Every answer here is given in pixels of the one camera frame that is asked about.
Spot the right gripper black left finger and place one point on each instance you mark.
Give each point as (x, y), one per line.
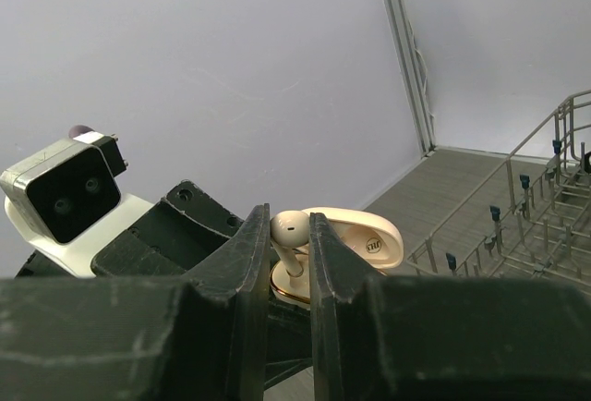
(199, 335)

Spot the beige earbud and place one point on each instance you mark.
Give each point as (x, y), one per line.
(289, 230)

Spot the beige earbud charging case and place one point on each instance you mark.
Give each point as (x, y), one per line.
(372, 237)

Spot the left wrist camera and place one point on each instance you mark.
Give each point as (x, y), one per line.
(65, 203)

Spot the grey wire dish rack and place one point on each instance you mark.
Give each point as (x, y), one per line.
(530, 216)

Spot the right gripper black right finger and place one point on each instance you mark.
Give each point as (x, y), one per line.
(379, 337)

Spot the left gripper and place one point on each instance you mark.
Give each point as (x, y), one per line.
(170, 236)

